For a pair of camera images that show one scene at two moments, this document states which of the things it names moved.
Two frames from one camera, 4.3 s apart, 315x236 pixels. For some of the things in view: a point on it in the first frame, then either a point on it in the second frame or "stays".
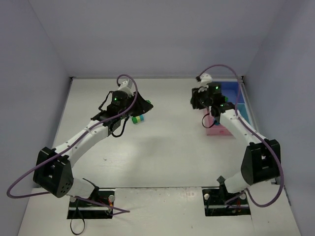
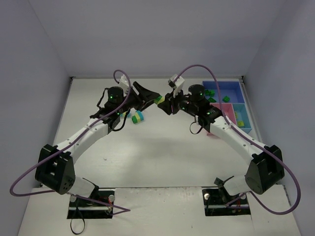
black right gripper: x=195 y=97 → x=172 y=103
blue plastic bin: x=229 y=90 stays
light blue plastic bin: x=243 y=114 stays
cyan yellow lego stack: x=136 y=120 stays
